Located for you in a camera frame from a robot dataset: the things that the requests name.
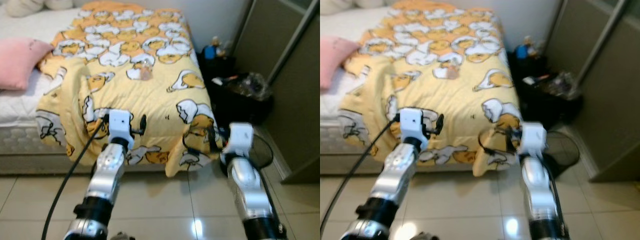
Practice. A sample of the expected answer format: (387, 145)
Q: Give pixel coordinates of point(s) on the pink pillow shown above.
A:
(20, 62)
(335, 60)

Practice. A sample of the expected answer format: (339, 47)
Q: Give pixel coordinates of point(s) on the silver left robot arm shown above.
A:
(107, 170)
(400, 170)

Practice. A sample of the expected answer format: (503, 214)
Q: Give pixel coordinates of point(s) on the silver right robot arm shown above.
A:
(537, 190)
(245, 185)

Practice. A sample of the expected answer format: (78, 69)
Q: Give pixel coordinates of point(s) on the yellow cartoon egg blanket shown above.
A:
(450, 100)
(150, 100)

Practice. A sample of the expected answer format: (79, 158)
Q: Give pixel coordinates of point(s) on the black side table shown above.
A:
(235, 107)
(545, 110)

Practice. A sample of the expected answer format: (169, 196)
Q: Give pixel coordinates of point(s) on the small brown pink item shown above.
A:
(452, 72)
(146, 74)

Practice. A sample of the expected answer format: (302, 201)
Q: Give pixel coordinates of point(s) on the small white red item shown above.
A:
(220, 80)
(530, 80)

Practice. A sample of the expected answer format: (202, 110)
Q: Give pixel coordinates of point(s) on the clear plastic bag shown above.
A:
(565, 85)
(250, 85)

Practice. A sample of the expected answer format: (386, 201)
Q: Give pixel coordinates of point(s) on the grey sliding wardrobe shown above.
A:
(295, 100)
(610, 100)

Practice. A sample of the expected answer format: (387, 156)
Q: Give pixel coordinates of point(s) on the blue toy figure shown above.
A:
(524, 50)
(214, 50)

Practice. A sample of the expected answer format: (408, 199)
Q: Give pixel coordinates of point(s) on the white mattress bed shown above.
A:
(20, 107)
(332, 107)

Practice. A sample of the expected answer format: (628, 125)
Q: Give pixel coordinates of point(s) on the dark robot foot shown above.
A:
(121, 236)
(425, 236)

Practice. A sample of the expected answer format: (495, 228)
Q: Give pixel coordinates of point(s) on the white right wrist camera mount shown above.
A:
(534, 137)
(240, 137)

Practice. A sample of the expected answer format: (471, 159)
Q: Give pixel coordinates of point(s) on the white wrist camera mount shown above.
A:
(412, 125)
(120, 125)
(240, 137)
(534, 137)

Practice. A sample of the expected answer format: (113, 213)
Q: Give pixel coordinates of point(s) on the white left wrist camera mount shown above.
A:
(412, 125)
(120, 125)

